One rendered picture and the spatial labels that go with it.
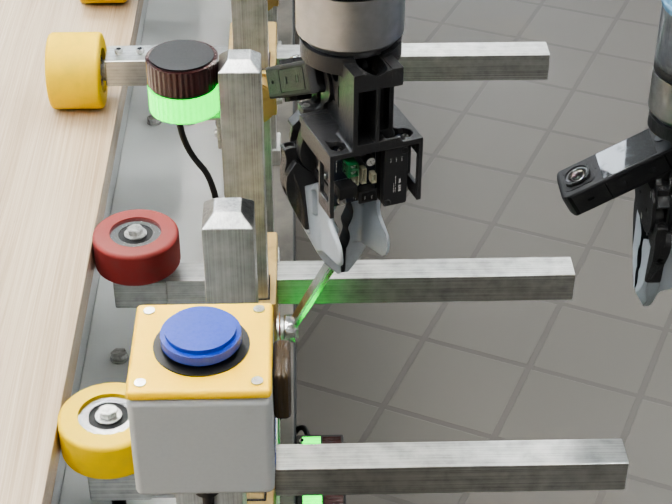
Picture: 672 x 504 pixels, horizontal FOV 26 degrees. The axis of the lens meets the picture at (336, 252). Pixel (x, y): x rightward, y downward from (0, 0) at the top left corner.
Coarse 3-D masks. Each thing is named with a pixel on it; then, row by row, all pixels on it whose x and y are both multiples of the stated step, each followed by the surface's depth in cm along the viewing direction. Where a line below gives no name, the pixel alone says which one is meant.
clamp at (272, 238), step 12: (276, 240) 140; (276, 252) 138; (276, 264) 137; (276, 276) 136; (276, 288) 134; (264, 300) 132; (276, 300) 133; (276, 312) 133; (276, 324) 133; (276, 336) 132
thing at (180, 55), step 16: (160, 48) 121; (176, 48) 121; (192, 48) 121; (208, 48) 121; (160, 64) 118; (176, 64) 118; (192, 64) 118; (208, 64) 119; (192, 160) 125; (208, 176) 126
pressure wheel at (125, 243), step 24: (120, 216) 137; (144, 216) 137; (96, 240) 134; (120, 240) 134; (144, 240) 134; (168, 240) 134; (96, 264) 135; (120, 264) 132; (144, 264) 132; (168, 264) 134
